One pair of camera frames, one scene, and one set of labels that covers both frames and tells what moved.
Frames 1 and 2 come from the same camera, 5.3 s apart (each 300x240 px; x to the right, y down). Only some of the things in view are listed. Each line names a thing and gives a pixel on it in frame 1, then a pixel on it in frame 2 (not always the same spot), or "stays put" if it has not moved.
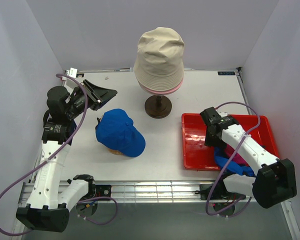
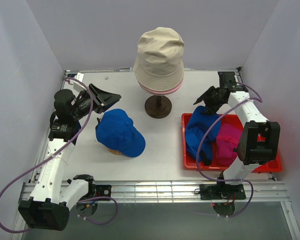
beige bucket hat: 159,59 stays put
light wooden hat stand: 115,152 stays put
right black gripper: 209,142 → 211,109
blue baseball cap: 116,130 stays put
